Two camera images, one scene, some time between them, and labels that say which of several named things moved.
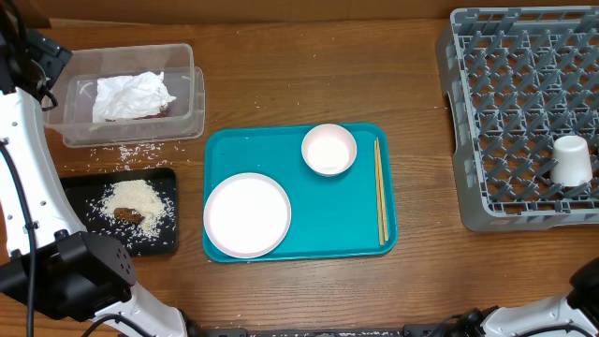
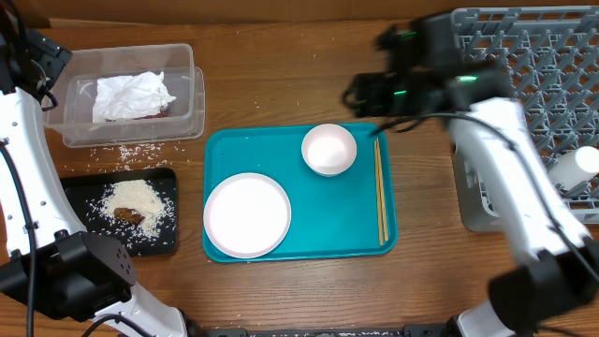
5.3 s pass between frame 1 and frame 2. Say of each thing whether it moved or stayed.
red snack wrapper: stayed
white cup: moved
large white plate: stayed
